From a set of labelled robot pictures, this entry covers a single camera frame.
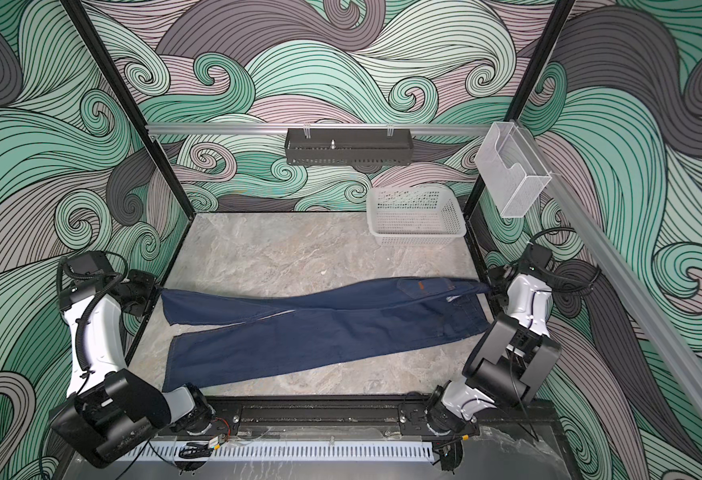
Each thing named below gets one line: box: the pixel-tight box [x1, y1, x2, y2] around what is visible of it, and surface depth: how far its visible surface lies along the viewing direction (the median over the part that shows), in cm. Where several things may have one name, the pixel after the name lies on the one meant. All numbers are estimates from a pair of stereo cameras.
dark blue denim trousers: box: [161, 277, 493, 392], surface depth 89 cm
